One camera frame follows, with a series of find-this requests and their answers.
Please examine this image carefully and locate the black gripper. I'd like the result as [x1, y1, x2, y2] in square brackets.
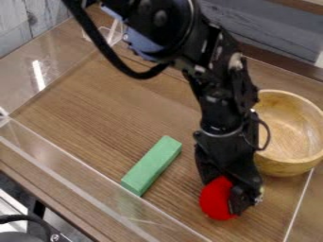
[193, 130, 263, 216]

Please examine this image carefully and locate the red toy radish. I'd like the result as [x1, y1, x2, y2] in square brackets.
[199, 176, 236, 220]

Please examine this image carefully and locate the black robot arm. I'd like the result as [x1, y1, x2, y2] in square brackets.
[78, 0, 264, 220]

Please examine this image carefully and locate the green rectangular block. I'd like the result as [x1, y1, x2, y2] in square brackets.
[121, 135, 181, 197]

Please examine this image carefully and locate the wooden bowl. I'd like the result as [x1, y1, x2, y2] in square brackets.
[255, 89, 323, 177]

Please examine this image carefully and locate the clear acrylic tray wall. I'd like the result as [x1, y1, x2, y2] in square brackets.
[0, 108, 211, 242]

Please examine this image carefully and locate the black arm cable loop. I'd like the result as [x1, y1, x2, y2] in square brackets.
[61, 0, 173, 80]

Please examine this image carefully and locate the black metal table bracket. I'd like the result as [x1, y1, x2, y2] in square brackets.
[26, 199, 73, 242]

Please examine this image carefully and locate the clear acrylic corner bracket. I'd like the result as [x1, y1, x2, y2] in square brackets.
[80, 25, 127, 48]

